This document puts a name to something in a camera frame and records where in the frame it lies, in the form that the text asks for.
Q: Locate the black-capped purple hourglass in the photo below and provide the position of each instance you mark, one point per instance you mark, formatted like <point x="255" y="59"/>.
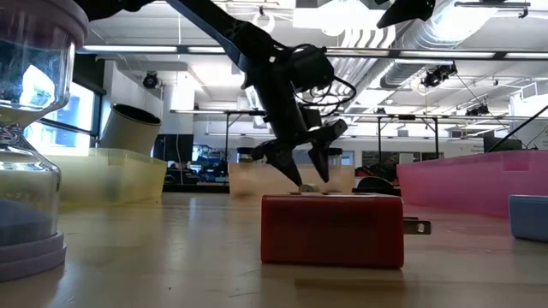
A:
<point x="338" y="150"/>

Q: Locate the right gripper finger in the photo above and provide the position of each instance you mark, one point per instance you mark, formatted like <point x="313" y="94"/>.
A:
<point x="411" y="10"/>

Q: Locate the black-framed background table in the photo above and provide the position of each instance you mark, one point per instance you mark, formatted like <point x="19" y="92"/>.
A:
<point x="201" y="111"/>

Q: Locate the clear glass jar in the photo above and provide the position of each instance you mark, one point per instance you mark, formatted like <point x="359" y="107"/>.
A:
<point x="128" y="132"/>

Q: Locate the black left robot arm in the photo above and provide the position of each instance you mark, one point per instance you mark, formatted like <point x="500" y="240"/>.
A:
<point x="240" y="34"/>

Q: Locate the bright window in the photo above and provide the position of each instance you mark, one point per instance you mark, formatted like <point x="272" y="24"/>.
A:
<point x="73" y="120"/>

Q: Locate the round black ceiling camera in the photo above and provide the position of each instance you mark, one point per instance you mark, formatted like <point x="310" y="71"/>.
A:
<point x="150" y="80"/>

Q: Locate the black ceiling spotlight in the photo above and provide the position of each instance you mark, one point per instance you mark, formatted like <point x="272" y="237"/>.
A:
<point x="436" y="76"/>

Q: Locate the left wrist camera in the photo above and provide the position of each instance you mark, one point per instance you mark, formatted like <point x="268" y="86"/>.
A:
<point x="312" y="68"/>

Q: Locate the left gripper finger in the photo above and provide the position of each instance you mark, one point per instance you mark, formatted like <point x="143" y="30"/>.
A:
<point x="282" y="160"/>
<point x="324" y="149"/>

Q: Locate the orange translucent plastic bin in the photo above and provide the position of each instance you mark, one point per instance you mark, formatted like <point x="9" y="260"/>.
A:
<point x="257" y="179"/>

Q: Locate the long ceiling light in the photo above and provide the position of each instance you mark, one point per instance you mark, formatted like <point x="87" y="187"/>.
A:
<point x="449" y="55"/>
<point x="526" y="55"/>
<point x="128" y="48"/>

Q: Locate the red wall charger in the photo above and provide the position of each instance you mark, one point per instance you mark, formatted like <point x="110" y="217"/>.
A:
<point x="331" y="231"/>

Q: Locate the pink translucent plastic bin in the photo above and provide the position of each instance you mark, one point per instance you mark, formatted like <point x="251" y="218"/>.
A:
<point x="471" y="184"/>

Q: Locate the periwinkle wall charger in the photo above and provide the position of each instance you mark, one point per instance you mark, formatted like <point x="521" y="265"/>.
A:
<point x="531" y="218"/>

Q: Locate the black monitor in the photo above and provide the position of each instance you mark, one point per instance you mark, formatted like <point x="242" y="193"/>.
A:
<point x="501" y="144"/>
<point x="173" y="147"/>

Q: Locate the small green charger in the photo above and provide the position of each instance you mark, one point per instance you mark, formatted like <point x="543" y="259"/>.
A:
<point x="309" y="188"/>

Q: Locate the lilac hourglass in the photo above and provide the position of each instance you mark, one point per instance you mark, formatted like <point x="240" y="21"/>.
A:
<point x="25" y="222"/>

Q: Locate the yellow translucent plastic bin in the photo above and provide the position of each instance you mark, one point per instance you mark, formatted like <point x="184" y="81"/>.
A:
<point x="94" y="179"/>

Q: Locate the silver ventilation duct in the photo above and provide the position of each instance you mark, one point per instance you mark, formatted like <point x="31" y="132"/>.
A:
<point x="428" y="38"/>

